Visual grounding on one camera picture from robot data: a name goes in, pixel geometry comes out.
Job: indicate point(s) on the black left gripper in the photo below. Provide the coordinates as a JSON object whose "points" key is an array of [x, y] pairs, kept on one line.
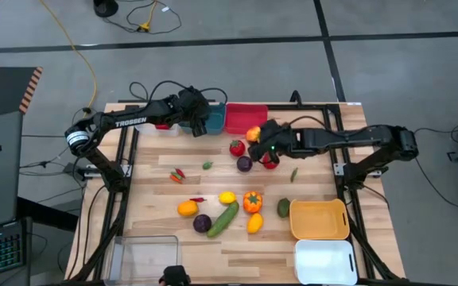
{"points": [[197, 105]]}

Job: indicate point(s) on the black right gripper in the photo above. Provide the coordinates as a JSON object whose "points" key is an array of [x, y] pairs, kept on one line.
{"points": [[278, 139]]}

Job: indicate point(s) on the orange-red toy peach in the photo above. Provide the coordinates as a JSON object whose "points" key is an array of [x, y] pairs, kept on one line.
{"points": [[253, 134]]}

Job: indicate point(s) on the small green toy pepper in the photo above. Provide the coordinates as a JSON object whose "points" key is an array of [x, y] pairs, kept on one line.
{"points": [[207, 165]]}

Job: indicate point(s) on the orange toy bell pepper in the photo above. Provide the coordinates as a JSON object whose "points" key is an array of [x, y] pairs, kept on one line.
{"points": [[252, 202]]}

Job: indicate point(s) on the yellow toy lemon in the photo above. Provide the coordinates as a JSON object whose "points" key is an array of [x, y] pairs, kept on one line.
{"points": [[227, 197]]}

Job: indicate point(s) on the red toy chili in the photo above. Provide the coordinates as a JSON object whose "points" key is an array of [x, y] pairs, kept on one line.
{"points": [[198, 199], [180, 172]]}

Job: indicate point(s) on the yellow toy mango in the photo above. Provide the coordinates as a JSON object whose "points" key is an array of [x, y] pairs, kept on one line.
{"points": [[255, 223]]}

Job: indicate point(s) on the large green toy cucumber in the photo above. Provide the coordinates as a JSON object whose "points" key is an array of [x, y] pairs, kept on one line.
{"points": [[223, 219]]}

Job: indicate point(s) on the orange toy mango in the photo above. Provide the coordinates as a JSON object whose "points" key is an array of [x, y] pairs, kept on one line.
{"points": [[188, 208]]}

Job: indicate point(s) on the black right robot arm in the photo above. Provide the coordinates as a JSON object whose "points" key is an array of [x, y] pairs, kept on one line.
{"points": [[352, 139]]}

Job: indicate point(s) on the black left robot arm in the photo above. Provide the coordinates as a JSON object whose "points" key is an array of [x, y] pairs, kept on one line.
{"points": [[129, 121]]}

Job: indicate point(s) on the teal plastic basket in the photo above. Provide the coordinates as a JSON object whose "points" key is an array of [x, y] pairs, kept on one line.
{"points": [[216, 119]]}

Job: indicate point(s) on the red plastic basket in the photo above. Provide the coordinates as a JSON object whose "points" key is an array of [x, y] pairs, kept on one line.
{"points": [[245, 117]]}

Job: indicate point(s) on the translucent white plastic basket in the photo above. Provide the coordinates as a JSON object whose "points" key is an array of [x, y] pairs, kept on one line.
{"points": [[149, 130]]}

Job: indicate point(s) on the green toy avocado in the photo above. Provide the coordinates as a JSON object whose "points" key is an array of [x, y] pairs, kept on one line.
{"points": [[283, 207]]}

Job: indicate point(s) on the orange plastic basket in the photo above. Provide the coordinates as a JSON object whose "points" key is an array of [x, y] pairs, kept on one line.
{"points": [[318, 218]]}

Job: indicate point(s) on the yellow power plug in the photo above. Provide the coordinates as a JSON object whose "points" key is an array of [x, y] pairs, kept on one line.
{"points": [[145, 27]]}

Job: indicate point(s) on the black round stand base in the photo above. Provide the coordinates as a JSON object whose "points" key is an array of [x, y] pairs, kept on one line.
{"points": [[105, 7]]}

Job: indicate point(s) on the person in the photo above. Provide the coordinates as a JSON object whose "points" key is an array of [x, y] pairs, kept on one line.
{"points": [[175, 275]]}

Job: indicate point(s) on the clear plastic bin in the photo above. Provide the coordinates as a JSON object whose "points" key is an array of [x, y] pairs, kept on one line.
{"points": [[145, 260]]}

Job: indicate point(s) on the black floor beam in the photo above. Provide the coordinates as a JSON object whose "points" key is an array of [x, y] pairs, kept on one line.
{"points": [[46, 214]]}

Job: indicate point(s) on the black mat striped edge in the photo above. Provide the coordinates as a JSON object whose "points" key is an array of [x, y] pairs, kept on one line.
{"points": [[6, 91]]}

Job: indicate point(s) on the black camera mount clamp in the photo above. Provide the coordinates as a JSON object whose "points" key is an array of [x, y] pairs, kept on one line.
{"points": [[296, 97]]}

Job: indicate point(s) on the black metal table frame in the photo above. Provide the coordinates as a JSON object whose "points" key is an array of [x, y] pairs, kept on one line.
{"points": [[316, 107]]}

